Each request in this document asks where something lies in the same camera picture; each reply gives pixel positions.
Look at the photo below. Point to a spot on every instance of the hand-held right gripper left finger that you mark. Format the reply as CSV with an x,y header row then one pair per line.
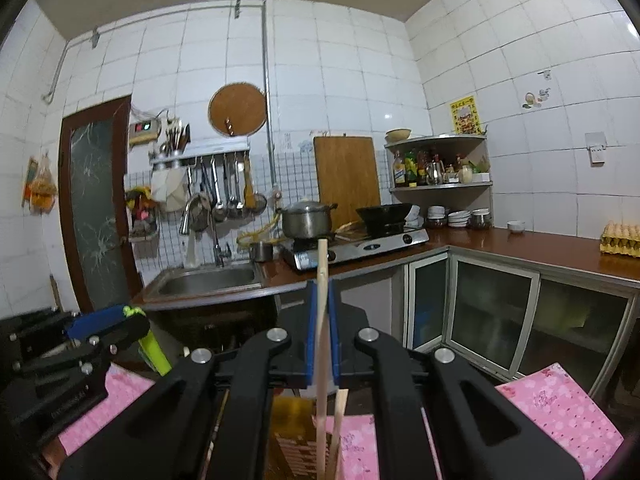
x,y
311,330

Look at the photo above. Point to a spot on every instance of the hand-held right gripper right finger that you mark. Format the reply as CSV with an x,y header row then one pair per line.
x,y
334,332

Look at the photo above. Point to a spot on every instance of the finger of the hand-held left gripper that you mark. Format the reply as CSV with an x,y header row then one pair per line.
x,y
95,320
125,335

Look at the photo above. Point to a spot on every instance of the yellow slotted utensil holder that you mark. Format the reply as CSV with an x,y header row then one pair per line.
x,y
292,422

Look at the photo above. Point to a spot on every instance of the wooden stick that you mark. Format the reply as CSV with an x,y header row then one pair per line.
x,y
56,292

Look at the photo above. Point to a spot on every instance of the steel gas stove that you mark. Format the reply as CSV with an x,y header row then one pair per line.
x,y
370,247

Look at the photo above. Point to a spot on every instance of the small steel pot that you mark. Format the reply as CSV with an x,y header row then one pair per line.
x,y
260,251

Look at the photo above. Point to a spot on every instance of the steel kitchen sink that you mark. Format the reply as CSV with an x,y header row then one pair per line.
x,y
205,282

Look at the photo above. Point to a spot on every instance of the white dish soap bottle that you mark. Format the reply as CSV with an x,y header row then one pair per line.
x,y
191,252

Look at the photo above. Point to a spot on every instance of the steel cooking pot with lid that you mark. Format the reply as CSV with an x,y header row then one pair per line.
x,y
306,220

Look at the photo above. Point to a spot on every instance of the brown framed glass door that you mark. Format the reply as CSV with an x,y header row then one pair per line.
x,y
97,200

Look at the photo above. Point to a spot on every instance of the steel faucet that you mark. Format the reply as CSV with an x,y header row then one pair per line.
x,y
218,245

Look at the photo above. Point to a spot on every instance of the black wok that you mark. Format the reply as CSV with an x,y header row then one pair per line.
x,y
385,215

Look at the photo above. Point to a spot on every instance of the hanging orange net bag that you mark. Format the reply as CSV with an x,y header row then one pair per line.
x,y
42,187

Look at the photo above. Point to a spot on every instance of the white hanging cloth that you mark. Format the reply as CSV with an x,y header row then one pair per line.
x,y
167,190

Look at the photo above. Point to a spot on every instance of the rectangular wooden cutting board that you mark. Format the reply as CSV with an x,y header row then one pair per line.
x,y
347,175

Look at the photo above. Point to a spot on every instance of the row of hanging ladles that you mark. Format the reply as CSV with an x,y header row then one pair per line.
x,y
230,190

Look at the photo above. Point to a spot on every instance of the glass door base cabinets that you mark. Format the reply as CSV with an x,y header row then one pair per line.
x,y
495,310

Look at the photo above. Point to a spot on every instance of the stack of white bowls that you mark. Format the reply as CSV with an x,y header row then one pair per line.
x,y
450,217

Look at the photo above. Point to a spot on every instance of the steel corner shelf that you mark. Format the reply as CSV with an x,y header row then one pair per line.
x,y
440,185

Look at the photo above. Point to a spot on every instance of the glass jar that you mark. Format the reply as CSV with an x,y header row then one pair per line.
x,y
481,219

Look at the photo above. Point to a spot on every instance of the row of condiment bottles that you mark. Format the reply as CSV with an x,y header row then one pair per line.
x,y
430,167

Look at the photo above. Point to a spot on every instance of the steel cutlery cup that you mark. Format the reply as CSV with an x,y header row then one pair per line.
x,y
177,142

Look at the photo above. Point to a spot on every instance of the beige bowl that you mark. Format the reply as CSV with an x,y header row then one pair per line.
x,y
398,135

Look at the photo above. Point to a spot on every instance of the small white bowl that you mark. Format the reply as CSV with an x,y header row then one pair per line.
x,y
516,226

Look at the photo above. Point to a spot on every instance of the brown kitchen countertop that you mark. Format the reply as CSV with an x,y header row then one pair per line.
x,y
550,247

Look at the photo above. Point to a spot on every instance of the round wooden board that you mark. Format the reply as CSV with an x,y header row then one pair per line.
x,y
237,109

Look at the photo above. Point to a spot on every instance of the pink floral tablecloth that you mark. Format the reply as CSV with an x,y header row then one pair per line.
x,y
560,425

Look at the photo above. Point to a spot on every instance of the egg carton tray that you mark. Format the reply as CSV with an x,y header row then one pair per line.
x,y
622,239

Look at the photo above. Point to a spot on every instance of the beige electric switch box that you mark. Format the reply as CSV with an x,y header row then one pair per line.
x,y
143,132

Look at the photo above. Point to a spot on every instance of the steel wall utensil rack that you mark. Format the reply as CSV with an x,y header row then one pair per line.
x,y
200,152

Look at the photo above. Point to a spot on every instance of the grey wall pipe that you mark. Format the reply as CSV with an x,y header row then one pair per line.
x,y
268,110

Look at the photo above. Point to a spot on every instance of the yellow wall poster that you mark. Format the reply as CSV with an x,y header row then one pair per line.
x,y
466,115

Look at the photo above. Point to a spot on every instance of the teapot wall sticker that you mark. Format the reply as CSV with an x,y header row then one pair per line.
x,y
536,98

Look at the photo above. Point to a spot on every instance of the white wall socket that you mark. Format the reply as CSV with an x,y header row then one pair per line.
x,y
595,147

